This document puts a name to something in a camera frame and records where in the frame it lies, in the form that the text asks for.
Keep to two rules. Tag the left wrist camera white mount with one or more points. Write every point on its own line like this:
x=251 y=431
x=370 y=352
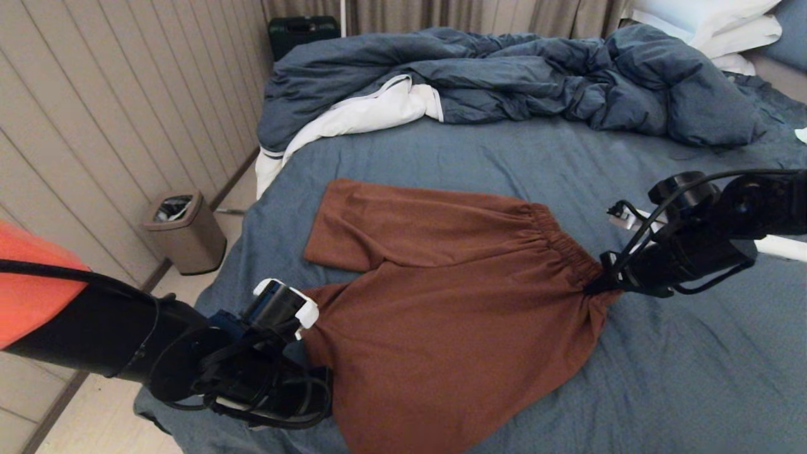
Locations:
x=277 y=302

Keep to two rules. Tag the black suitcase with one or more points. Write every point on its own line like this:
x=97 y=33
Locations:
x=302 y=34

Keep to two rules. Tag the brown elastic-waist shorts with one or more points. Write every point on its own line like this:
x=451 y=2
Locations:
x=441 y=328

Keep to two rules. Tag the blue pillow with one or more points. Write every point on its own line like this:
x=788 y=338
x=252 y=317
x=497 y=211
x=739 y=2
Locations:
x=791 y=28

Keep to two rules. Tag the white flat box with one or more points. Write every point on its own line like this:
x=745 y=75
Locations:
x=788 y=249

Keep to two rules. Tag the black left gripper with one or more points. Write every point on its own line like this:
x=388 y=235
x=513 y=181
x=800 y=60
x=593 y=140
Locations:
x=271 y=384

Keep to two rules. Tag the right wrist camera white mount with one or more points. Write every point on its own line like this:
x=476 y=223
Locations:
x=684 y=189

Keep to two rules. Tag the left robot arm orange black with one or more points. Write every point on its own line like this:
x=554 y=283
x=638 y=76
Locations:
x=94 y=328

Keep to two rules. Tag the beige curtain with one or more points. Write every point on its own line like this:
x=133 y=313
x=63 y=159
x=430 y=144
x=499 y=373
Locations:
x=441 y=14

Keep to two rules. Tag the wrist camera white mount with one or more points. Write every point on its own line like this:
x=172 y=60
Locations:
x=277 y=302
x=684 y=189

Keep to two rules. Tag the bin liner bag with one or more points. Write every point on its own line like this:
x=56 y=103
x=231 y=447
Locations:
x=172 y=208

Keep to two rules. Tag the blue bed sheet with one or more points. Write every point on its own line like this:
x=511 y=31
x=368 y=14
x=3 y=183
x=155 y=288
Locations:
x=693 y=378

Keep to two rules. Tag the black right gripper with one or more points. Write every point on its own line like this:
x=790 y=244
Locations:
x=687 y=261

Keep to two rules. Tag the large white pillow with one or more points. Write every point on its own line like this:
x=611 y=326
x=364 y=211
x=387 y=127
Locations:
x=693 y=14

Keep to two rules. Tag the crumpled blue duvet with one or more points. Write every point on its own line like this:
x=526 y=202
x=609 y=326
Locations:
x=504 y=69

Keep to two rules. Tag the white paper scrap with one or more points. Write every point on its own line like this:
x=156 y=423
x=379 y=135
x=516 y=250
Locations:
x=802 y=135

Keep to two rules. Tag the white duvet lining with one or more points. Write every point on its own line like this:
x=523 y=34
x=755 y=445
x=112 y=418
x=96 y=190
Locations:
x=365 y=112

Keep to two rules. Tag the white vertical pole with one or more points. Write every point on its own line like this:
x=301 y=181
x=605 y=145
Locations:
x=343 y=16

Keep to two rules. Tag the brown square trash bin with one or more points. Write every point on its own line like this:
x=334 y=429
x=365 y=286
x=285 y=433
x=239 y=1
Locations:
x=189 y=243

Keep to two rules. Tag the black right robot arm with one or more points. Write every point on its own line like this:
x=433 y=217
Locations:
x=775 y=202

